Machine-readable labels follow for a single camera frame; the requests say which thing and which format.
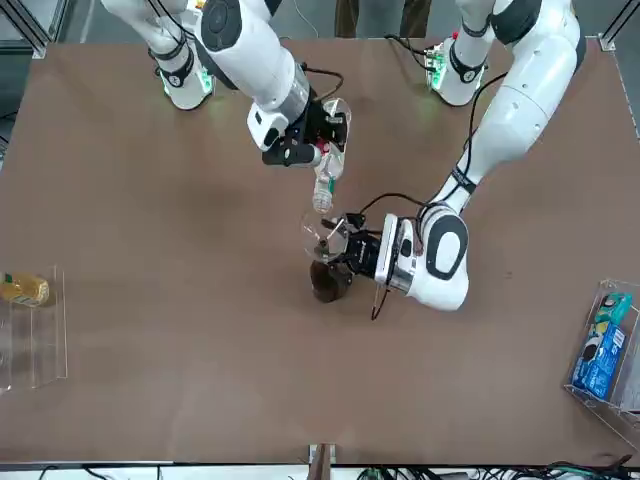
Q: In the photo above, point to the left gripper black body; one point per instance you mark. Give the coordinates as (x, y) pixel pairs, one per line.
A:
(365, 255)

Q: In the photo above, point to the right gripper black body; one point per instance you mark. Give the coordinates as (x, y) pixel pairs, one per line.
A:
(307, 125)

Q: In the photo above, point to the clear plastic drink bottle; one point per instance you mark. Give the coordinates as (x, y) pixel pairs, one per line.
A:
(325, 175)

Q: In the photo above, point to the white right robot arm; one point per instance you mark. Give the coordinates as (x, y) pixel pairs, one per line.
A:
(250, 60)

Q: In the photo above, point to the dark brown glass bottle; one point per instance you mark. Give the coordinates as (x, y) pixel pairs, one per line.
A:
(325, 290)

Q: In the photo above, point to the clear acrylic bottle shelf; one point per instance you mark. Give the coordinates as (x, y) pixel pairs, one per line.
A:
(50, 350)

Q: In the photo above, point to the white-capped yellow drink bottle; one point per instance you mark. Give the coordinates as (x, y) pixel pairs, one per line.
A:
(27, 292)

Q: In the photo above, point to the green circuit board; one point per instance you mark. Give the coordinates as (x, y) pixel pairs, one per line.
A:
(207, 82)
(434, 65)

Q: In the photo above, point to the clear acrylic snack bin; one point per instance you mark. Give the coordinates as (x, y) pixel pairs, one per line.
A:
(600, 287)

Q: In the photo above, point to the teal snack packet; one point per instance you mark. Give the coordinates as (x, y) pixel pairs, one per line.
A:
(615, 306)

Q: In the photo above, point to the blue biscuit packet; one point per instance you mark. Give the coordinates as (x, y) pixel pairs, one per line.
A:
(597, 365)

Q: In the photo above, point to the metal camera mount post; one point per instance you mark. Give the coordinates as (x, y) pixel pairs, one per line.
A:
(322, 462)

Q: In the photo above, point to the aluminium frame post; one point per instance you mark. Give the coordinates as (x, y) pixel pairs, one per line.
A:
(607, 40)
(62, 20)

